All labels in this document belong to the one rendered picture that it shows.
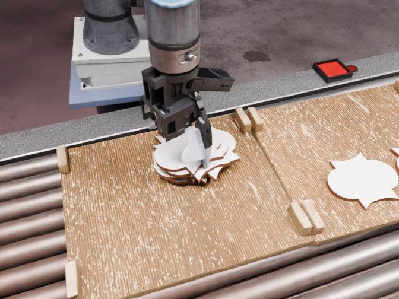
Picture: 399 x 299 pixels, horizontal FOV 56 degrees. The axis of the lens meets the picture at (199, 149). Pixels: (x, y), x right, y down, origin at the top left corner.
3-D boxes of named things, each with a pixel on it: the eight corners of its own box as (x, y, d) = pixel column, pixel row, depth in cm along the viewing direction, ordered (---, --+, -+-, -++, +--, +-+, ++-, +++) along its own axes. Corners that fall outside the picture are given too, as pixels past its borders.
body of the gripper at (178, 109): (142, 121, 66) (133, 63, 57) (181, 102, 69) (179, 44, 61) (167, 146, 62) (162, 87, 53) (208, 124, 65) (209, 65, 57)
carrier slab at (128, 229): (60, 155, 81) (58, 150, 79) (238, 117, 89) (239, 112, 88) (73, 316, 58) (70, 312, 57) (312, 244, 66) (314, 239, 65)
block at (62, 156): (59, 154, 79) (55, 145, 77) (68, 152, 79) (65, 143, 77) (60, 175, 75) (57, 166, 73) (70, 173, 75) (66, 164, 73)
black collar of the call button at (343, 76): (312, 67, 104) (313, 62, 102) (335, 63, 105) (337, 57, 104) (326, 83, 99) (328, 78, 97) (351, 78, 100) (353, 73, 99)
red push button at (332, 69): (316, 69, 103) (317, 64, 102) (335, 64, 105) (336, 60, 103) (328, 81, 99) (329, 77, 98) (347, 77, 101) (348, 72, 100)
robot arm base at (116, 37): (84, 26, 108) (79, -9, 100) (138, 25, 110) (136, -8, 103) (81, 56, 97) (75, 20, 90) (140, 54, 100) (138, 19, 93)
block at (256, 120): (245, 115, 87) (246, 106, 85) (253, 114, 87) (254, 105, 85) (255, 133, 83) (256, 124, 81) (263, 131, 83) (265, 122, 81)
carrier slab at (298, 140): (243, 117, 89) (243, 113, 88) (393, 88, 97) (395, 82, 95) (313, 247, 66) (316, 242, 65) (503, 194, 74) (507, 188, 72)
